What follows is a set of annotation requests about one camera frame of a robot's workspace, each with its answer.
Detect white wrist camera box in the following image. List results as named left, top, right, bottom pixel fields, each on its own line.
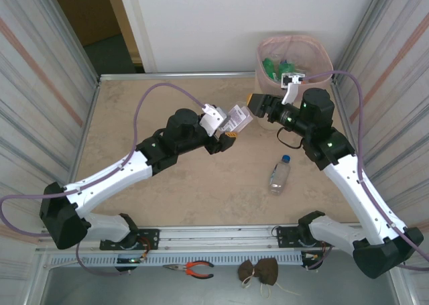
left=199, top=103, right=233, bottom=138
left=280, top=72, right=307, bottom=106

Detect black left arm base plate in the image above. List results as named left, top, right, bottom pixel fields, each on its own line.
left=99, top=228, right=160, bottom=251

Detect square bottle pink white label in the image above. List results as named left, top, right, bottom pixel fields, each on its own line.
left=217, top=105, right=255, bottom=134

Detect clear square bottle blue cap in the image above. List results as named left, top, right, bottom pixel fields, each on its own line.
left=267, top=154, right=292, bottom=196

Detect cream ribbed plastic bin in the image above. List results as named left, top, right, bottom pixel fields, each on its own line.
left=255, top=35, right=334, bottom=131

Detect grey slotted cable duct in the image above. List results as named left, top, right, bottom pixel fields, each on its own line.
left=46, top=252, right=304, bottom=268

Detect orange handled pliers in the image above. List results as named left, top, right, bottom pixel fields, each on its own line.
left=162, top=260, right=215, bottom=280

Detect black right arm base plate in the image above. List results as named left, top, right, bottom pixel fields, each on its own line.
left=275, top=225, right=338, bottom=249

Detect white door frame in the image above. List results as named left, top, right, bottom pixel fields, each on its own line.
left=103, top=0, right=158, bottom=74

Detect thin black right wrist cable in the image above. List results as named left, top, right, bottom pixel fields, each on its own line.
left=276, top=127, right=305, bottom=150

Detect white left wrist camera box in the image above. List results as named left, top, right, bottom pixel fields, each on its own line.
left=199, top=103, right=233, bottom=138

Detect brown cloth pouch with string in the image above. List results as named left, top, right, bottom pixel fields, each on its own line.
left=237, top=257, right=302, bottom=300

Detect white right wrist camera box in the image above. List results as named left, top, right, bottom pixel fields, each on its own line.
left=280, top=72, right=307, bottom=106

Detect aluminium table edge strip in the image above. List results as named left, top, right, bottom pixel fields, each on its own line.
left=99, top=71, right=255, bottom=82

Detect pink-lined waste bin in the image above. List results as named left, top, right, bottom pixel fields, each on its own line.
left=256, top=35, right=334, bottom=90

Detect red base wires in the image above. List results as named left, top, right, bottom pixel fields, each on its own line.
left=136, top=236, right=151, bottom=263
left=301, top=241, right=336, bottom=271

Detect aluminium mounting rail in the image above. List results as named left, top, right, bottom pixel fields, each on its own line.
left=35, top=225, right=358, bottom=252

